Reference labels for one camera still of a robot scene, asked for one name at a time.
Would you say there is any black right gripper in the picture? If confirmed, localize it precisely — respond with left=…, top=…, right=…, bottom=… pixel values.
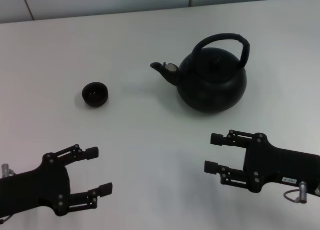
left=203, top=129, right=320, bottom=195

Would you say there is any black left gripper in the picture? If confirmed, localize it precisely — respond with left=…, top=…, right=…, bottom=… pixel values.
left=0, top=144, right=114, bottom=217

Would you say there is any black round teapot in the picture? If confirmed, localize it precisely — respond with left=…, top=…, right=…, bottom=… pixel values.
left=149, top=33, right=251, bottom=114

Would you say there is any small dark teacup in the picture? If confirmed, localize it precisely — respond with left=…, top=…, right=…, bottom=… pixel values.
left=81, top=82, right=110, bottom=107

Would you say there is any black teapot lid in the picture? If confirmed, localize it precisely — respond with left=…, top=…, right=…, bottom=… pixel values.
left=198, top=48, right=238, bottom=74

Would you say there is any left gripper cable with plug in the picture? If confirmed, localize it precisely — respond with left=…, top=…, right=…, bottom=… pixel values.
left=0, top=163, right=15, bottom=225

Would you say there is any gripper cable with plug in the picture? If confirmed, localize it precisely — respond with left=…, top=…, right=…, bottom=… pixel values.
left=283, top=181, right=309, bottom=204
left=0, top=163, right=15, bottom=225

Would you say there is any right gripper cable with plug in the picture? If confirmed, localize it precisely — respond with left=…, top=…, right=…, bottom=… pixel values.
left=283, top=181, right=309, bottom=204

